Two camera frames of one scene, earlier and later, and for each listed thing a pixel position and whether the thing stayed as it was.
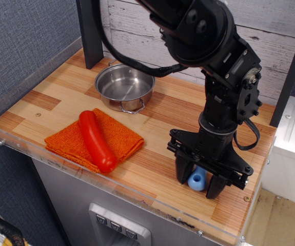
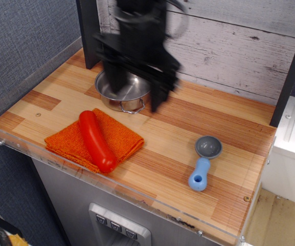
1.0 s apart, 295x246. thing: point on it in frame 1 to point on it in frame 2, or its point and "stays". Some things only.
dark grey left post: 91,32 stays
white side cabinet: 288,171 stays
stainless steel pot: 122,86 stays
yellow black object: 13,237 to 4,239
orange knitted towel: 70,141 stays
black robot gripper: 212,151 to 141,44
